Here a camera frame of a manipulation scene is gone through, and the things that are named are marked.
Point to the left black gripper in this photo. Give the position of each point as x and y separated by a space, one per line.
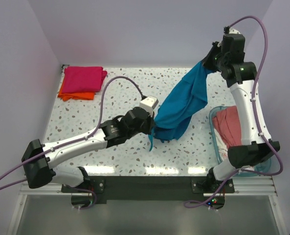
150 121

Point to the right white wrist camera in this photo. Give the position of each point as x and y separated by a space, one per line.
230 30

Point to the pink t shirt in basket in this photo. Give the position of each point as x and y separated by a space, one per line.
227 123

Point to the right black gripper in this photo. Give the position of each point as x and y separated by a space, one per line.
207 62

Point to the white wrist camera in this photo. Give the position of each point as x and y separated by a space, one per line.
230 30
148 104

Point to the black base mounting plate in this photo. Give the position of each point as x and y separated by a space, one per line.
155 188

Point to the aluminium table frame rail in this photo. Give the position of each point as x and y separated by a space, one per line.
250 186

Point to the folded magenta t shirt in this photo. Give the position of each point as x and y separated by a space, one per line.
83 79

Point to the folded orange t shirt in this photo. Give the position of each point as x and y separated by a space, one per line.
75 96

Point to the white t shirt in basket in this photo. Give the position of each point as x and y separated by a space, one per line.
223 150

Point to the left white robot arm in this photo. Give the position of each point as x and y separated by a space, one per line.
41 160

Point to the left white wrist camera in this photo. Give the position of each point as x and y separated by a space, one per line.
148 104

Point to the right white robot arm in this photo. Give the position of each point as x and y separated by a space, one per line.
257 145

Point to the blue t shirt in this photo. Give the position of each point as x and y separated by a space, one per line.
187 97

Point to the clear teal plastic basket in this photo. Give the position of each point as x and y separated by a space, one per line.
263 167

